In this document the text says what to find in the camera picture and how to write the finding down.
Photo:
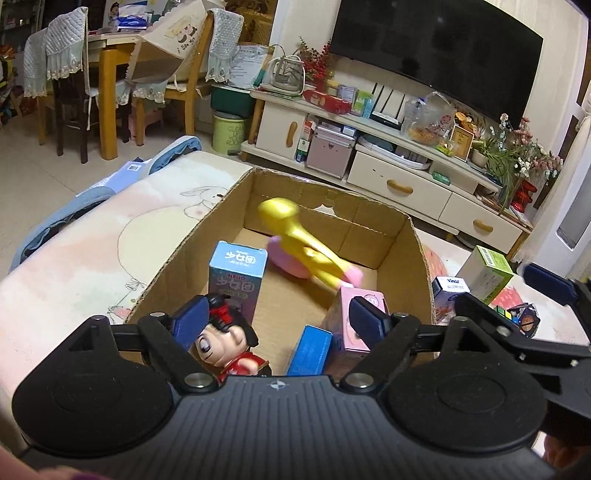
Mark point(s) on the dark blue folding cube puzzle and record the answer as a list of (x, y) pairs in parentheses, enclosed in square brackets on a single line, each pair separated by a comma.
[(526, 321)]

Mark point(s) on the blue cloth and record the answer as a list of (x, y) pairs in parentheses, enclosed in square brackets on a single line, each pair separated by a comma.
[(175, 150)]

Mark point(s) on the black television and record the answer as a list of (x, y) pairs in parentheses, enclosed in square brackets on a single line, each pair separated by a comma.
[(438, 46)]

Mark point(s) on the pink storage box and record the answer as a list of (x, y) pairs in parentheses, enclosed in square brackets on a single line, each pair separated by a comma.
[(330, 154)]

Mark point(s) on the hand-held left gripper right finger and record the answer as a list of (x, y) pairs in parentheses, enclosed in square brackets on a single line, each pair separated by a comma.
[(369, 321)]

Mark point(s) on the yellow and pink plastic toy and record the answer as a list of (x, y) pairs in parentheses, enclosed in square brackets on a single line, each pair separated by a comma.
[(281, 214)]

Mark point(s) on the light green white carton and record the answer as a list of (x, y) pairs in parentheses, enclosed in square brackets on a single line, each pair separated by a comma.
[(485, 272)]

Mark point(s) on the blue white pack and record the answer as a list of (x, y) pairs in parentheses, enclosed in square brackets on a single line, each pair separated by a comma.
[(131, 23)]

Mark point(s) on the blue box round logo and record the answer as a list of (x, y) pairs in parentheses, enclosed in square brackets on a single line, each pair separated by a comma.
[(309, 350)]

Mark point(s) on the black haired red doll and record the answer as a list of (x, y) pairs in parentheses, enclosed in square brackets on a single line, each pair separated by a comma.
[(226, 341)]

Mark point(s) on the dark green storage box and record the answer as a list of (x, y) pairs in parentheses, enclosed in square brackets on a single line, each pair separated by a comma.
[(231, 99)]

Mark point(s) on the purple white tissue pack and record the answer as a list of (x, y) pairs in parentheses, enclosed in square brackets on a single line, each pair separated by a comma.
[(450, 290)]

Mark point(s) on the pink box purple print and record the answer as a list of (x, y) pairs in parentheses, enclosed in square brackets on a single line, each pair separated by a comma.
[(336, 337)]

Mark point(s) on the pink white flower bouquet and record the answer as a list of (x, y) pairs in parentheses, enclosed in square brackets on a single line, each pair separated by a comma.
[(535, 157)]

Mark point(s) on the wooden dining table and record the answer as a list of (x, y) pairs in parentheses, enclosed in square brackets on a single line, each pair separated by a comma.
[(113, 69)]

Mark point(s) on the red tin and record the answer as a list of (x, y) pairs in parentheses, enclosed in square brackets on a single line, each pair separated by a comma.
[(325, 101)]

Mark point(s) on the white paper sheets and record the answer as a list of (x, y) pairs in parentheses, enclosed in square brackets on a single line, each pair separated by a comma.
[(247, 64)]

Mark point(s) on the small green pack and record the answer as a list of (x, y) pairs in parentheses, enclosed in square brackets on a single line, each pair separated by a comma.
[(441, 178)]

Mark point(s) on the framed certificate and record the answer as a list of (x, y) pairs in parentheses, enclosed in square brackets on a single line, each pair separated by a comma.
[(461, 141)]

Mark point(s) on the glass jug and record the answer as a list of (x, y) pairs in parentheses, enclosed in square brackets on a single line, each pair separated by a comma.
[(286, 74)]

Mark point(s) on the light blue booklet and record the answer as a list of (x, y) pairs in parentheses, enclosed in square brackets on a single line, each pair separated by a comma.
[(124, 174)]

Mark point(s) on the red berry branches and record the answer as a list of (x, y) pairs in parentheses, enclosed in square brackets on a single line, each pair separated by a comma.
[(318, 64)]

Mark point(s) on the beige printed cloth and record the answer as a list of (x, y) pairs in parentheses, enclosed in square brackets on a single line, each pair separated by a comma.
[(171, 41)]

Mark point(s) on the clear plastic snack bag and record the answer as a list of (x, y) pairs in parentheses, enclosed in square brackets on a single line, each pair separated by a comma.
[(429, 122)]

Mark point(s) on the teal box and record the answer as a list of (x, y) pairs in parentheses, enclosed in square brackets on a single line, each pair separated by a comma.
[(364, 104)]

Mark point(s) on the potted green plant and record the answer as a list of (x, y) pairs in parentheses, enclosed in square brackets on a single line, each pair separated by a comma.
[(480, 158)]

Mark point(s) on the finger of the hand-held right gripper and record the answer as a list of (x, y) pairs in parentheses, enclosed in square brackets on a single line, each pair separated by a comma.
[(547, 279), (563, 351)]

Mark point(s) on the brown cardboard box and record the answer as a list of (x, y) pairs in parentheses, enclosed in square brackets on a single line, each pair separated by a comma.
[(292, 314)]

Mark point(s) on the white tower air conditioner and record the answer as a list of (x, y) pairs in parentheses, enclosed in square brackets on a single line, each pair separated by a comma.
[(568, 207)]

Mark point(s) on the light green trash bin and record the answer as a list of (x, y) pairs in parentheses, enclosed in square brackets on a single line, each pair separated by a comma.
[(231, 134)]

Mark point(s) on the white television cabinet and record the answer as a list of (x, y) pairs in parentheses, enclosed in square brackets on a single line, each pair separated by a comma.
[(397, 180)]

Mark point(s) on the wooden chair quilted cover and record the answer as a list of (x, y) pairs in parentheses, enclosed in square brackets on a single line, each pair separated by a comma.
[(224, 41)]

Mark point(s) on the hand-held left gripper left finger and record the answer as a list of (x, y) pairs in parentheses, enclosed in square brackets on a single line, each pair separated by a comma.
[(189, 321)]

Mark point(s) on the dark chair quilted cover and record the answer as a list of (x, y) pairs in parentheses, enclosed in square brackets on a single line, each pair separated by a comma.
[(55, 41)]

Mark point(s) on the light blue cartoon box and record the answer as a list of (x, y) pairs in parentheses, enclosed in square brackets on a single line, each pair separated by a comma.
[(238, 277)]

